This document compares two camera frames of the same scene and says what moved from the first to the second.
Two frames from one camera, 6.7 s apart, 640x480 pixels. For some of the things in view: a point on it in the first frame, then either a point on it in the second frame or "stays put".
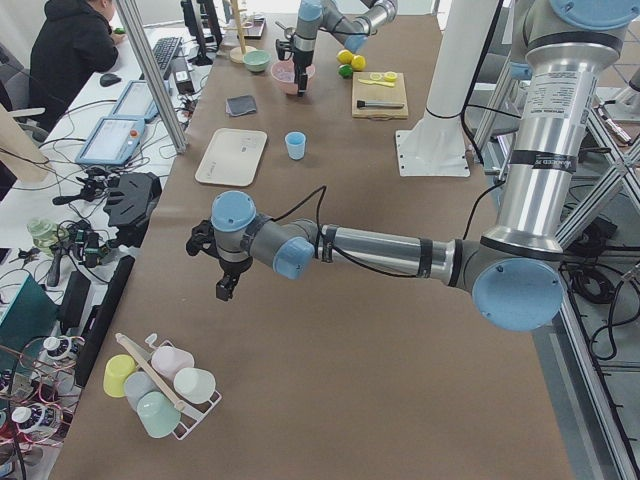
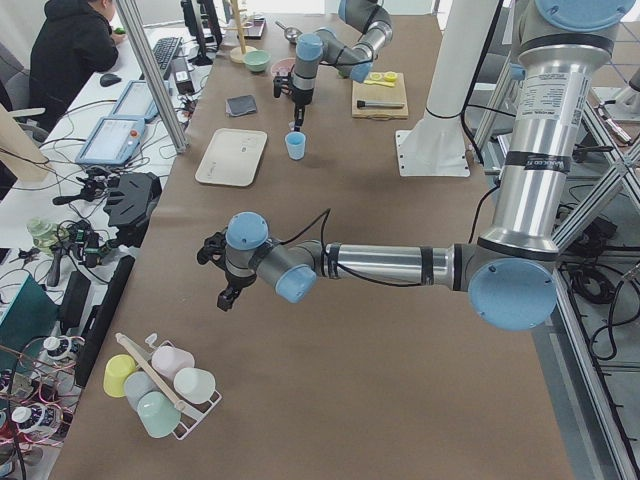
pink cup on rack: [168, 360] stays put
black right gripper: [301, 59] → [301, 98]
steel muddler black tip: [378, 103] stays put
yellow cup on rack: [117, 369] stays put
